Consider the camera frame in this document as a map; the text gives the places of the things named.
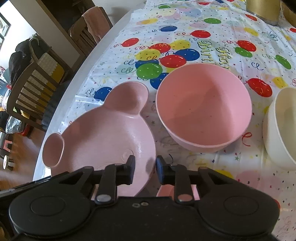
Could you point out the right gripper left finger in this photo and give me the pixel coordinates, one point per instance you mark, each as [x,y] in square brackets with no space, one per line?
[110,178]

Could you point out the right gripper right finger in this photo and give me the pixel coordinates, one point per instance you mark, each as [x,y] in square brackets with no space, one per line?
[178,177]

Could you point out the pink bear-shaped plate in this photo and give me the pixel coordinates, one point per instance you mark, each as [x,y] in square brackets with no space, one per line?
[107,135]

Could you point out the pink bowl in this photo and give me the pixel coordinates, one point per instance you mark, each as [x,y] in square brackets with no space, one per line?
[203,107]

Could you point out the cream bowl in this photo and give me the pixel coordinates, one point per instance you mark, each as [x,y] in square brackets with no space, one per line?
[279,129]

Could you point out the wooden chair black seat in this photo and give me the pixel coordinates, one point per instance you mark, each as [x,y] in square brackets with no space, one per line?
[36,93]

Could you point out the wooden chair with towel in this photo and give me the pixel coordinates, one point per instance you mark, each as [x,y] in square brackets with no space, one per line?
[80,35]

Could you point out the pink towel on chair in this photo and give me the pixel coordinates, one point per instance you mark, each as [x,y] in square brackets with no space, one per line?
[98,22]

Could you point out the gold thermos jug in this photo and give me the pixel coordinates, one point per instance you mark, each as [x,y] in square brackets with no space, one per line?
[267,10]

